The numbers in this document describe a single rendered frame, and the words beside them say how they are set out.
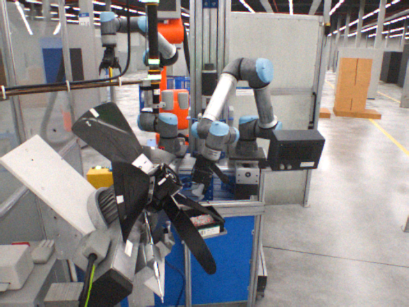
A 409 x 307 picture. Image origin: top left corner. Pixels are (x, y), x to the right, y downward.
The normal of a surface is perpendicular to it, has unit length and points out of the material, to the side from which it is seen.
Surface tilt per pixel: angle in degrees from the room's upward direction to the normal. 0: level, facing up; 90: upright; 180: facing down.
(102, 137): 61
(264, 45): 90
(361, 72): 90
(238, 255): 90
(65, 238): 90
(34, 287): 0
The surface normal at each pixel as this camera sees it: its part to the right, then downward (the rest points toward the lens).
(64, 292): 0.00, -0.94
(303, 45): 0.10, 0.33
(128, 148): 0.57, -0.26
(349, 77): -0.28, 0.32
